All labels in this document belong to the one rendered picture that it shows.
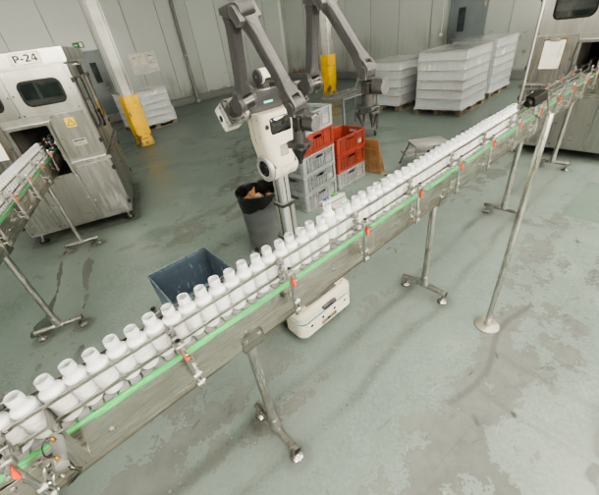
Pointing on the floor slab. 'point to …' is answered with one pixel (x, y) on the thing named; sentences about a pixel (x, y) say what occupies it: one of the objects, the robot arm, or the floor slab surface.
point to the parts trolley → (353, 103)
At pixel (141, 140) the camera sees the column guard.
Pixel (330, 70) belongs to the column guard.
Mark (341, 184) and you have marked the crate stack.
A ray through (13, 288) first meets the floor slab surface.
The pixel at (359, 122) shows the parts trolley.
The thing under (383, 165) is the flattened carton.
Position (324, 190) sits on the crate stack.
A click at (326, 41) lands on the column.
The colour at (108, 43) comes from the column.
